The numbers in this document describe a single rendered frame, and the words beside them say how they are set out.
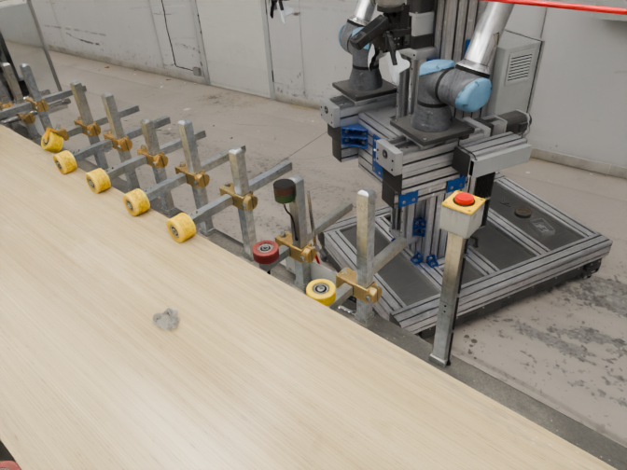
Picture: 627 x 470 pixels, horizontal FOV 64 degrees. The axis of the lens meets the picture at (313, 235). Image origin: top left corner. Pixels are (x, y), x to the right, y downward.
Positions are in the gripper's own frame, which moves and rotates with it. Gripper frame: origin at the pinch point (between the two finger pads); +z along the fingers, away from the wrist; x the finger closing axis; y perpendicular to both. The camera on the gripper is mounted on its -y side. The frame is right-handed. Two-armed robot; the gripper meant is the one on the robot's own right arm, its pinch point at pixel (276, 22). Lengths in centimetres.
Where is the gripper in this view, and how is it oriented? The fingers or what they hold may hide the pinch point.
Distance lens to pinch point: 227.6
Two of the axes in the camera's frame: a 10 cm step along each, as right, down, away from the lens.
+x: -4.2, -5.2, 7.5
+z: 0.5, 8.1, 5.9
